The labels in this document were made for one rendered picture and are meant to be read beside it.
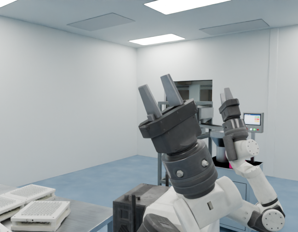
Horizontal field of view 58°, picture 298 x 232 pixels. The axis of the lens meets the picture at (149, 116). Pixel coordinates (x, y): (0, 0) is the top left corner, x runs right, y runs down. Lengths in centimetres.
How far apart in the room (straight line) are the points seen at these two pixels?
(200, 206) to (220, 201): 4
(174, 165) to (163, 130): 7
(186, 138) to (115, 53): 635
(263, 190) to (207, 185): 64
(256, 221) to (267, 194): 10
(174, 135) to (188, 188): 10
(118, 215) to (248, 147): 52
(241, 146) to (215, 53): 522
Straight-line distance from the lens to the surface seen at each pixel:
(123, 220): 90
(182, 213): 52
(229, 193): 53
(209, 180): 49
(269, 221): 111
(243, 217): 111
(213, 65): 620
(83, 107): 600
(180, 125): 47
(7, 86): 513
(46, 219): 162
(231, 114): 109
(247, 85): 590
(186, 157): 47
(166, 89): 50
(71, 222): 172
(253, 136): 351
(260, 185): 111
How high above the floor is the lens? 155
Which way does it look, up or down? 4 degrees down
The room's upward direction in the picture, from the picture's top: straight up
